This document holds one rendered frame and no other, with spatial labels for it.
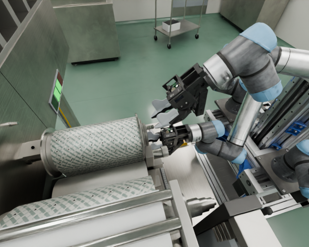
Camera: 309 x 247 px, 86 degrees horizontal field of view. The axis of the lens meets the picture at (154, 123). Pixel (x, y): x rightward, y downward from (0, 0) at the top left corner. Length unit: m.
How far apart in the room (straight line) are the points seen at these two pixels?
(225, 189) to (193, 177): 0.83
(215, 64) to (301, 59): 0.28
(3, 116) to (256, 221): 0.57
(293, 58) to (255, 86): 0.17
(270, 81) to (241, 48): 0.12
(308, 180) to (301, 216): 1.24
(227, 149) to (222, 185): 0.89
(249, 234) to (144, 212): 0.13
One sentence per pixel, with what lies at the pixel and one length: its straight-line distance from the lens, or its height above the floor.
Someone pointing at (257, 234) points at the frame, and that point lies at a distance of 0.28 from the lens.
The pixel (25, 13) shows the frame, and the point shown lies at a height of 1.46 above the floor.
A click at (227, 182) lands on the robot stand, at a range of 1.70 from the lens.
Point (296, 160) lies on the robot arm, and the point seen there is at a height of 0.99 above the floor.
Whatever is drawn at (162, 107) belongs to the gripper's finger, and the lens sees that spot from 0.52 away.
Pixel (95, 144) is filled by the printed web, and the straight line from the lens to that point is 0.48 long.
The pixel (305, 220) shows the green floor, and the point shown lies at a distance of 2.17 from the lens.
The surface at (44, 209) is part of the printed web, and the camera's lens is 0.34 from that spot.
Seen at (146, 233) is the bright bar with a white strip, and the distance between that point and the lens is 0.23.
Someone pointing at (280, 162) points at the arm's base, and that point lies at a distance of 1.11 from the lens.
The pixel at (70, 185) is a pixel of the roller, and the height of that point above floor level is 1.23.
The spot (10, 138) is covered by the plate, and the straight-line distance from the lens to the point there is 0.56.
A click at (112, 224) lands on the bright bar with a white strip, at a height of 1.44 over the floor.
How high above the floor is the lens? 1.68
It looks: 51 degrees down
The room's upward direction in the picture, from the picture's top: straight up
